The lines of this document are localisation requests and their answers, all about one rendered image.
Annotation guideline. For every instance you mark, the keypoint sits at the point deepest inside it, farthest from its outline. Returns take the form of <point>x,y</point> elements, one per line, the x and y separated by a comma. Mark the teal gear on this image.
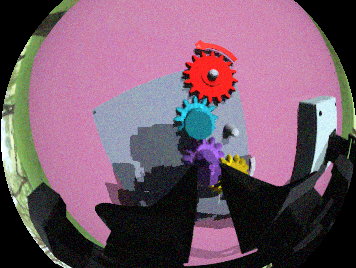
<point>196,118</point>

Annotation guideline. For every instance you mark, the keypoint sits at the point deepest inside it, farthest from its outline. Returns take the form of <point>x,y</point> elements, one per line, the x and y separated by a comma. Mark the purple gear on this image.
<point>205,155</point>

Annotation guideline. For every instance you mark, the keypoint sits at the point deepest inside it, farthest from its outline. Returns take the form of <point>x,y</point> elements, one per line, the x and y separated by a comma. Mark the red curved arrow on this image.
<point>202,46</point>

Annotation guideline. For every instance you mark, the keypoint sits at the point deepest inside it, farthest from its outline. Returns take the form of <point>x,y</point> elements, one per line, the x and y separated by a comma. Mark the red gear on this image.
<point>201,81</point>

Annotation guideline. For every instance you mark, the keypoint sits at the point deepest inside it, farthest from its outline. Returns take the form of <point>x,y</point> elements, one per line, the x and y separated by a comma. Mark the yellow gear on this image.
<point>236,162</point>

